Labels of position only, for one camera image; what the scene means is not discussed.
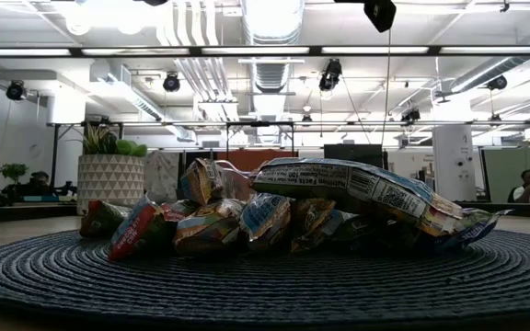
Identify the black overhead light beam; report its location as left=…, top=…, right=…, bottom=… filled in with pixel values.
left=0, top=44, right=530, bottom=59

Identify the black monitor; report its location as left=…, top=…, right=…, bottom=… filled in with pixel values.
left=323, top=143, right=385, bottom=163

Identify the white round column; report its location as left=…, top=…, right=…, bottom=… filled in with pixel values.
left=432, top=124, right=478, bottom=202

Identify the white patterned cloth cover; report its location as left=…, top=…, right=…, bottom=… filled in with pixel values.
left=144, top=150, right=182, bottom=203

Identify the potted succulent white patterned pot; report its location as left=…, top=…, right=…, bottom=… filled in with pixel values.
left=76, top=122, right=149, bottom=216

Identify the grey-green partition panel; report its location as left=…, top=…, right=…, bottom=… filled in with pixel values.
left=480, top=146, right=530, bottom=203

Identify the small green potted plant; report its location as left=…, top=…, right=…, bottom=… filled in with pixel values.
left=0, top=163, right=30, bottom=203

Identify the round dark blue woven placemat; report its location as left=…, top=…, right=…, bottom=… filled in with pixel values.
left=0, top=227, right=530, bottom=330

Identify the white rectangular ceiling duct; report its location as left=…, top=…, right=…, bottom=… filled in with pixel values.
left=88, top=62, right=197, bottom=143

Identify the silver ventilation duct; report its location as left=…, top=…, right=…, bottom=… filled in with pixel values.
left=240, top=0, right=306, bottom=119

